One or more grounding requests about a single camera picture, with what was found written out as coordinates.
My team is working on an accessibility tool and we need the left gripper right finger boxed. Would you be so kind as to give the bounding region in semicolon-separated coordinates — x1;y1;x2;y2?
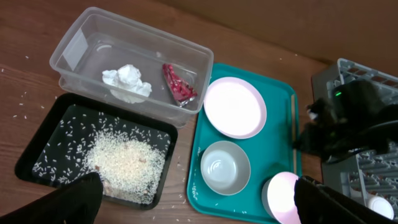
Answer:
294;175;392;224

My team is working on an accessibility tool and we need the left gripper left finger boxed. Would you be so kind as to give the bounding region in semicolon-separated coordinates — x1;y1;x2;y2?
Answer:
1;172;103;224

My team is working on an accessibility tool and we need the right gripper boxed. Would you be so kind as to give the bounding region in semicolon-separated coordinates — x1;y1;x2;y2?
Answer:
293;98;351;161

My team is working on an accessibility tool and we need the wooden chopstick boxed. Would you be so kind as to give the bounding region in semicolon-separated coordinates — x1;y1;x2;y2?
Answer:
290;95;297;174

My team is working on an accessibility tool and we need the rice pile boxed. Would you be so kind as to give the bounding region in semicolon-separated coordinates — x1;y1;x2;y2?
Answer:
32;108;172;205

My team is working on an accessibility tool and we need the white round plate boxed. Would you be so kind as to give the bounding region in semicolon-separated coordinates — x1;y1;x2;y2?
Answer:
203;77;267;139

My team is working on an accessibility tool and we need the grey bowl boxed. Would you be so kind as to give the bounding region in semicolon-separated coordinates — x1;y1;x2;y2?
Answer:
200;141;251;196

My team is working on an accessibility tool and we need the white tissue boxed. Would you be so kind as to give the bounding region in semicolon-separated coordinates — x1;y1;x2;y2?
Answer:
102;64;152;97

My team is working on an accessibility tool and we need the red snack wrapper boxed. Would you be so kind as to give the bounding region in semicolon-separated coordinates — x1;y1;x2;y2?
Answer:
162;63;198;107

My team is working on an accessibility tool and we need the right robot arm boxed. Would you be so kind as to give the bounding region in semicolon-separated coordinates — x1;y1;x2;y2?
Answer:
294;80;397;164

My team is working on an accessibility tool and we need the grey dishwasher rack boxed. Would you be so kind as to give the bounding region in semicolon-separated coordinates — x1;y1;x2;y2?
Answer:
312;58;397;222

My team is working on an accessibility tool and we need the black tray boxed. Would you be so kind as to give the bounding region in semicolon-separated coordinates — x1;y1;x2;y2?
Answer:
15;93;178;210

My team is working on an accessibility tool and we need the teal serving tray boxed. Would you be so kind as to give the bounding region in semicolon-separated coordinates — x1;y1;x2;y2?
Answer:
187;63;302;223

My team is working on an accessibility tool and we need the clear plastic bin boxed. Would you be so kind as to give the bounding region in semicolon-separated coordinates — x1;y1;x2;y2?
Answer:
49;7;214;128

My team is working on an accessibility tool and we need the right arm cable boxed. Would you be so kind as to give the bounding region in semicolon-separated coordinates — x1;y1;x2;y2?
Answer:
323;119;398;166

